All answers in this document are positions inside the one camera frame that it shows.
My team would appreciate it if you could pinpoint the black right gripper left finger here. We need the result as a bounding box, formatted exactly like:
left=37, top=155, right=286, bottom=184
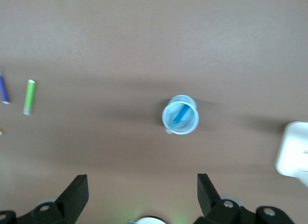
left=30, top=174, right=89, bottom=224

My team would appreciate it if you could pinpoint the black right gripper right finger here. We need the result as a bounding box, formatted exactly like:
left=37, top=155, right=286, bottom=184
left=192, top=173, right=248, bottom=224

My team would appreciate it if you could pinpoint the blue marker pen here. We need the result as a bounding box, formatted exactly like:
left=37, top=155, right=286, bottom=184
left=165, top=105, right=192, bottom=135

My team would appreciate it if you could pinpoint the light blue plastic cup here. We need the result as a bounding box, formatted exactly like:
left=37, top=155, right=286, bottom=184
left=161, top=94, right=200, bottom=135

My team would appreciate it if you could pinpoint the white desk lamp base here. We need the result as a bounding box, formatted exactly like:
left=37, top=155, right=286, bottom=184
left=274, top=120, right=308, bottom=189

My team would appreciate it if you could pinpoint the green marker pen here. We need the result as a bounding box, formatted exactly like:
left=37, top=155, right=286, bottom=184
left=23, top=79, right=38, bottom=116

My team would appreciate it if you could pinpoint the purple marker pen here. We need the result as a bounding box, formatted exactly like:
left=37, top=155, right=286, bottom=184
left=0, top=66, right=11, bottom=105

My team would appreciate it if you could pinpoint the brown table cover sheet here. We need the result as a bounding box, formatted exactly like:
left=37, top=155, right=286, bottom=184
left=0, top=0, right=308, bottom=224

